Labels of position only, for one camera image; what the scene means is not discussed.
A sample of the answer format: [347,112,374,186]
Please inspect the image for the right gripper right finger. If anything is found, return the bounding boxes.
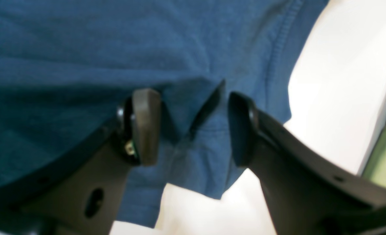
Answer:
[228,92,386,235]

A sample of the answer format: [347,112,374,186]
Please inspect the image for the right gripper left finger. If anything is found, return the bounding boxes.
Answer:
[0,89,162,235]

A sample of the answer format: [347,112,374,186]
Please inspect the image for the dark blue t-shirt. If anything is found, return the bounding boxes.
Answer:
[0,0,328,228]

